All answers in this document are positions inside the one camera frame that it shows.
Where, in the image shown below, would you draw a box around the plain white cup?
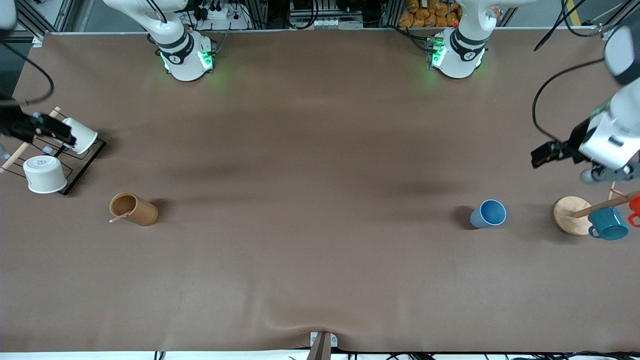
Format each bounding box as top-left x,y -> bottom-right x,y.
55,117 -> 99,155

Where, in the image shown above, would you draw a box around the grey electronics box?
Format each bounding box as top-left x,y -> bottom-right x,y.
289,0 -> 365,30

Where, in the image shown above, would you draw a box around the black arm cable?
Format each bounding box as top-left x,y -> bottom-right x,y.
531,58 -> 607,144
0,41 -> 55,107

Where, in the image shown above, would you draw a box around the black wire cup rack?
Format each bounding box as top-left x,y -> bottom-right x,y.
0,106 -> 107,196

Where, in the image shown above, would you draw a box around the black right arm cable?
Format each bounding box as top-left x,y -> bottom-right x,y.
0,41 -> 55,107

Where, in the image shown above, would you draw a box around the metal table clamp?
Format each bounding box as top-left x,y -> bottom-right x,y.
306,331 -> 339,360

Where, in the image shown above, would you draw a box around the white cup with printed base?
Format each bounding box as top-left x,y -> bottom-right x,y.
23,155 -> 68,194

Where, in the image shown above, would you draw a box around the white power strip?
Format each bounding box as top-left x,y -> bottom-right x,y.
196,3 -> 232,21

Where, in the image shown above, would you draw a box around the wooden mug tree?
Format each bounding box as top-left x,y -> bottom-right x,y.
553,180 -> 640,236

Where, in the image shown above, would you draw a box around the blue cup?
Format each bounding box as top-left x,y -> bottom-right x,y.
470,199 -> 507,230

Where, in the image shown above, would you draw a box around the orange bread rolls pile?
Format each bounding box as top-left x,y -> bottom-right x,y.
398,0 -> 463,29

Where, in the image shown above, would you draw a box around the brown wooden cylinder holder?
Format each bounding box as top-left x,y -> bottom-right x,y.
109,192 -> 159,227

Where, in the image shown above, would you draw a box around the aluminium frame profile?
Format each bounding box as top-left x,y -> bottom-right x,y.
595,0 -> 640,41
14,0 -> 77,47

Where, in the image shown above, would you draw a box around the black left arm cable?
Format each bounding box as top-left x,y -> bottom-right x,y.
531,58 -> 607,144

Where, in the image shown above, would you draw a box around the teal mug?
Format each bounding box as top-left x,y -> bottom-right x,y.
587,206 -> 630,241

